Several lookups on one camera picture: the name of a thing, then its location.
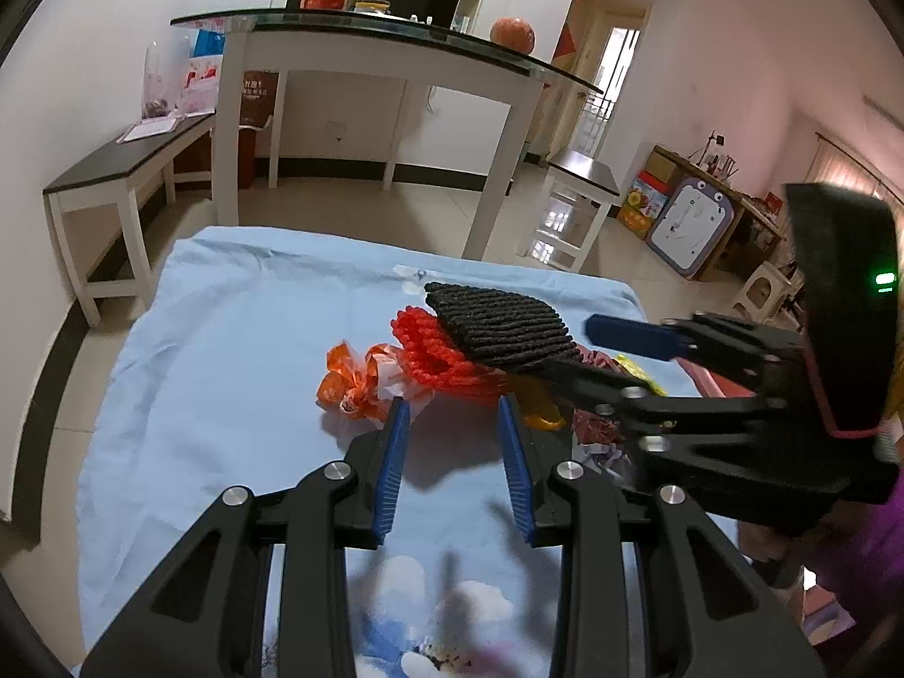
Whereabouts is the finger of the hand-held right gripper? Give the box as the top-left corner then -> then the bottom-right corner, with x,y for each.
585,311 -> 807,398
545,357 -> 779,497

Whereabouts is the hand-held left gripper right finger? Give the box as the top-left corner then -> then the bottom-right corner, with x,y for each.
496,394 -> 827,678

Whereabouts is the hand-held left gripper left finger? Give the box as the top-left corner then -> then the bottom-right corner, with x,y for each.
79,395 -> 412,678

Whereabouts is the yellow wrapper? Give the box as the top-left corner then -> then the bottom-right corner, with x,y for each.
616,353 -> 668,397

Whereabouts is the dark red patterned wrapper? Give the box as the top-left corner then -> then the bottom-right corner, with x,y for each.
571,410 -> 626,447

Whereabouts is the orange plastic scrap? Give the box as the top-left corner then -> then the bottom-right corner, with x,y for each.
519,385 -> 568,433

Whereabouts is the orange plastic bag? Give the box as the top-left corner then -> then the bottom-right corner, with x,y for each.
315,341 -> 425,433

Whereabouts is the red knitted cord bundle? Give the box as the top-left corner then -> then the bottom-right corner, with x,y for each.
390,303 -> 511,405

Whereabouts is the black knitted pad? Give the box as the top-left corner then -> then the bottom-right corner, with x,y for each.
424,281 -> 581,374

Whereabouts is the white plastic stool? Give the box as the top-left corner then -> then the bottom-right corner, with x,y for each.
729,261 -> 792,326

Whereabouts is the purple-framed drawing board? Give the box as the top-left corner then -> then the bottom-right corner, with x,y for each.
646,179 -> 739,282

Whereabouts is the colourful printed box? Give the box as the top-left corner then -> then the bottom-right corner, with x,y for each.
618,171 -> 672,240

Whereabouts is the wooden desk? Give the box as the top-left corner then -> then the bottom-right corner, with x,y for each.
646,145 -> 788,276

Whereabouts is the light window curtain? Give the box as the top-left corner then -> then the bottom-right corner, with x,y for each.
812,133 -> 904,207

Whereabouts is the small dark-top white bench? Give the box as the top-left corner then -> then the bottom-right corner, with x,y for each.
519,150 -> 621,273

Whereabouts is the light blue printed sheet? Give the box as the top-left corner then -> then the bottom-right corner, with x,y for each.
74,226 -> 742,678

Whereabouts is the clear plastic wrapper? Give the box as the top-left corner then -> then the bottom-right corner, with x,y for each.
390,263 -> 433,295

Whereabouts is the person's purple clothing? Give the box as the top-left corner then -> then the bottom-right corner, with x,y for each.
805,490 -> 904,651

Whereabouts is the orange round ball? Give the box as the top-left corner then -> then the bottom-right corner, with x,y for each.
490,16 -> 538,53

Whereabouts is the dark red box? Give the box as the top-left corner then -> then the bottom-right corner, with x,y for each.
236,71 -> 280,190

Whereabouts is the glass-top white table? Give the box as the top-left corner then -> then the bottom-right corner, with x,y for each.
169,8 -> 605,262

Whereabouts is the long dark-top white bench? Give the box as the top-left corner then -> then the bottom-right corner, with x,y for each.
42,109 -> 220,329

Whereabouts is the pink paper sheet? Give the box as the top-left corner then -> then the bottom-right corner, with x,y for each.
116,116 -> 186,144

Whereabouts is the pink gift box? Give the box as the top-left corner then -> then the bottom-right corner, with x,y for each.
180,60 -> 223,114

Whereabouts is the clear glass dome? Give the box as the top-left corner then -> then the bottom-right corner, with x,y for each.
141,42 -> 177,120

